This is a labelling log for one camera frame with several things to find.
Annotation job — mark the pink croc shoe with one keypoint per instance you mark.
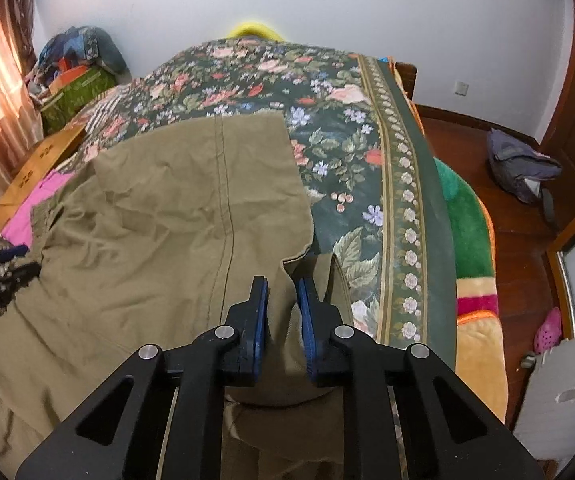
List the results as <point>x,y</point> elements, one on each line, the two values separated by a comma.
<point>550,332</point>

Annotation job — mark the grey backpack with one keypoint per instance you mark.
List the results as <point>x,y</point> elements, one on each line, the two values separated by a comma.
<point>521,171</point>

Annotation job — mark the wooden lap desk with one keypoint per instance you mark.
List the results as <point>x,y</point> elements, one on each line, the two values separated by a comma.
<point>48,155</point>

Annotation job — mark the striped patchwork cloth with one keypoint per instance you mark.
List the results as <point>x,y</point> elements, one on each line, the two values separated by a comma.
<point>94,114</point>

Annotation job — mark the pile of clothes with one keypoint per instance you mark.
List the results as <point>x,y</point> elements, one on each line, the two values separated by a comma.
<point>69,55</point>

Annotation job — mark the pink folded pants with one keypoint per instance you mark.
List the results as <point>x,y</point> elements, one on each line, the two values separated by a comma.
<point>18,230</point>

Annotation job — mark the olive green pants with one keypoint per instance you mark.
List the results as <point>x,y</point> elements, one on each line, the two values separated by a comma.
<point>152,242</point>

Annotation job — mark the dark floral bedspread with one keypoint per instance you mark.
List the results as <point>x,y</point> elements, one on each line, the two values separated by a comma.
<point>329,115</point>

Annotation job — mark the green storage box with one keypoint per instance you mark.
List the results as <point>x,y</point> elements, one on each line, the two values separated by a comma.
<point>69,100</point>

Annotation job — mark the colourful fleece blanket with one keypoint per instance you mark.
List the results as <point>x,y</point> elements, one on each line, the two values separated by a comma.
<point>400,209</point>

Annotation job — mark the white wall socket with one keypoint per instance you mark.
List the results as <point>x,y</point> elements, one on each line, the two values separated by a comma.
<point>461,88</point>

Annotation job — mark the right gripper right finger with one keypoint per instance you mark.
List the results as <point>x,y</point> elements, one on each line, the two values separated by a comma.
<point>406,413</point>

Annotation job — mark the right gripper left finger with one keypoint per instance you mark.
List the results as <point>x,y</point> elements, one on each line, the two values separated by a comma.
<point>160,414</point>

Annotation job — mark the yellow curved foam tube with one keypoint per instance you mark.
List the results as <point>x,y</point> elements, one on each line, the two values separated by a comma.
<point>254,29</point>

